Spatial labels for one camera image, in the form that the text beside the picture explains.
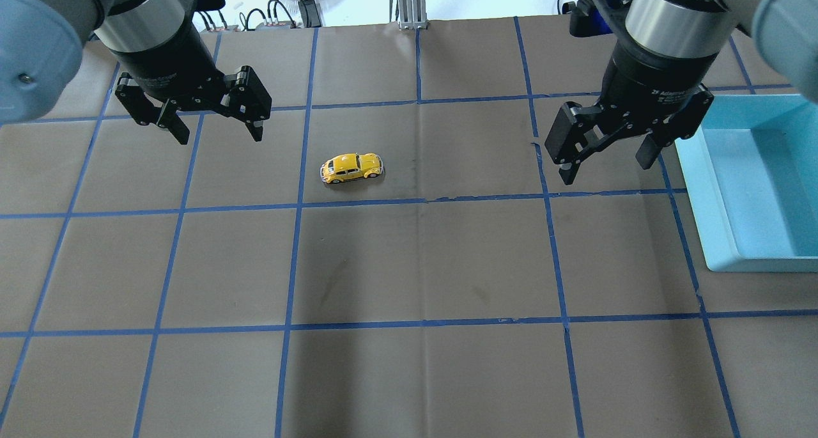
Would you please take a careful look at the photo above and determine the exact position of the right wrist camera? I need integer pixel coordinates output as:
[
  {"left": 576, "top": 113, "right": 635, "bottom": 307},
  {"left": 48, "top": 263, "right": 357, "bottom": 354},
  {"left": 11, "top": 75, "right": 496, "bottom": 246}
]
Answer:
[{"left": 561, "top": 0, "right": 632, "bottom": 38}]

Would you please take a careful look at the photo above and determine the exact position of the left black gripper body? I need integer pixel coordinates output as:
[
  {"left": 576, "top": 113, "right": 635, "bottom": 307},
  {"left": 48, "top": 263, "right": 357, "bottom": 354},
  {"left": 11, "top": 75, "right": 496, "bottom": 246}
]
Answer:
[{"left": 112, "top": 22, "right": 227, "bottom": 114}]

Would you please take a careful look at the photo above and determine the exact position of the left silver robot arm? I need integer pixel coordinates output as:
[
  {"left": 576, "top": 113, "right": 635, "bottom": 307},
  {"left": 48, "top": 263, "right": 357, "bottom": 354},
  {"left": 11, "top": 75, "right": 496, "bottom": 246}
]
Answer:
[{"left": 1, "top": 0, "right": 272, "bottom": 145}]

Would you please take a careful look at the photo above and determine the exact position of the brown paper table mat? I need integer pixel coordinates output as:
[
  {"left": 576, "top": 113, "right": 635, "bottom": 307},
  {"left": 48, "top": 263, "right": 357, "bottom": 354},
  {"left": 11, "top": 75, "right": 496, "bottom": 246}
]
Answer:
[{"left": 1, "top": 16, "right": 816, "bottom": 437}]

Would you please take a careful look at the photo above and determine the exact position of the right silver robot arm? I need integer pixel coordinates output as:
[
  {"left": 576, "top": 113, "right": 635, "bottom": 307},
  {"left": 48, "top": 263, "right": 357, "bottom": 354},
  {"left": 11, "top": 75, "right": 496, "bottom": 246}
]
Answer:
[{"left": 544, "top": 0, "right": 817, "bottom": 185}]

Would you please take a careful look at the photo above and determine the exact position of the aluminium frame post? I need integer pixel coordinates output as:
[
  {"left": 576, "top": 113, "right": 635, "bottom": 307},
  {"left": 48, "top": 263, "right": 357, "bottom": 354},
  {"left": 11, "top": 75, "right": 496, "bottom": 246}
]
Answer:
[{"left": 389, "top": 0, "right": 428, "bottom": 30}]

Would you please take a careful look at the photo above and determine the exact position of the yellow beetle toy car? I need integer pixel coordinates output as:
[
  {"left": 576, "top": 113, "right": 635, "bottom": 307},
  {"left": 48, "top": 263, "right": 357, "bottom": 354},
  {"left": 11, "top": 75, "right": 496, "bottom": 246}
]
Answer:
[{"left": 320, "top": 153, "right": 385, "bottom": 185}]

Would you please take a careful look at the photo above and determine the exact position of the light blue plastic bin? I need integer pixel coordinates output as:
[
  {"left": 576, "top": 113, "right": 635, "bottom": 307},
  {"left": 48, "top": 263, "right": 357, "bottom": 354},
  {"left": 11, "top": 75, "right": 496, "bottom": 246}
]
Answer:
[{"left": 677, "top": 95, "right": 817, "bottom": 273}]

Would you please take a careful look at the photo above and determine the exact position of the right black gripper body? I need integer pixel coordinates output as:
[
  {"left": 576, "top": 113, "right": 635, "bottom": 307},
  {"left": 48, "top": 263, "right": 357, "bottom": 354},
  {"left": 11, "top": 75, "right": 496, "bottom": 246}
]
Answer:
[{"left": 599, "top": 39, "right": 716, "bottom": 132}]

